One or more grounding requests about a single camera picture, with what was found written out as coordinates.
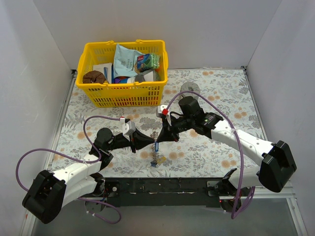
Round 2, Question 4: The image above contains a metal key organiser ring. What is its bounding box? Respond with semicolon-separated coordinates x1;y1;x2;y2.
149;131;160;168

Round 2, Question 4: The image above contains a yellow key tag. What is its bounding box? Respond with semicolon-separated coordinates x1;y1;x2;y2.
157;156;166;164

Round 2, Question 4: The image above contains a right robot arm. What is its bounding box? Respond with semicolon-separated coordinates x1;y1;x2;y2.
157;96;297;196

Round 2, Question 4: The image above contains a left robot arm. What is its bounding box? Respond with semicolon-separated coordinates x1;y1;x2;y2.
22;128;155;224

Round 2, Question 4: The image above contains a floral table mat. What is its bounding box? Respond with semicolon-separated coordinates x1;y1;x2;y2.
49;69;266;177

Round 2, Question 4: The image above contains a yellow plastic shopping basket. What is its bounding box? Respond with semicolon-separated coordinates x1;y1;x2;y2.
76;39;168;108

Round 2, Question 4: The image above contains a brown round pouch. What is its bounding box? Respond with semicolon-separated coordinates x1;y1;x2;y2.
82;70;107;84

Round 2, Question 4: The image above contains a white blue box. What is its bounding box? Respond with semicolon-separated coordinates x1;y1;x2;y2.
93;63;113;84

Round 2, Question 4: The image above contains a blue green sponge pack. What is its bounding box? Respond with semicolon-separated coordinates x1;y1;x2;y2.
136;53;160;72

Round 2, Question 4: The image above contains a light blue chips bag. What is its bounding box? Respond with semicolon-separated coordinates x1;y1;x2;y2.
113;44;143;78

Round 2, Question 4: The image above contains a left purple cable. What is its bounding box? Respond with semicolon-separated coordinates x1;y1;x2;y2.
15;116;125;224

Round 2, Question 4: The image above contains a purple cable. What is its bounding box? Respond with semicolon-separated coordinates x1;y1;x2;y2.
15;116;125;224
166;90;256;220

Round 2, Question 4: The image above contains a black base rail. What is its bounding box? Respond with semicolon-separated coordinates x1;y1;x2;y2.
76;176;252;208

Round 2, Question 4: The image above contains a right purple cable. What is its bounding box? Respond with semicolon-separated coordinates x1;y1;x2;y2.
166;90;256;220

